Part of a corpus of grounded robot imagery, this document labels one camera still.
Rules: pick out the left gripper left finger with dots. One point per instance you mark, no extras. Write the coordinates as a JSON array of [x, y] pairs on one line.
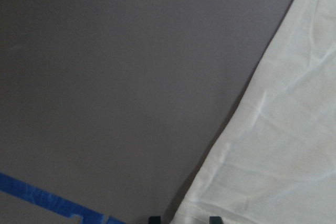
[[154, 220]]

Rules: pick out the beige printed t-shirt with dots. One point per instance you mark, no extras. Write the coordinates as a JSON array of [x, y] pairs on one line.
[[275, 160]]

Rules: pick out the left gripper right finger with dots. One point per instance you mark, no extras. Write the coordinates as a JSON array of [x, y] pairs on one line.
[[215, 220]]

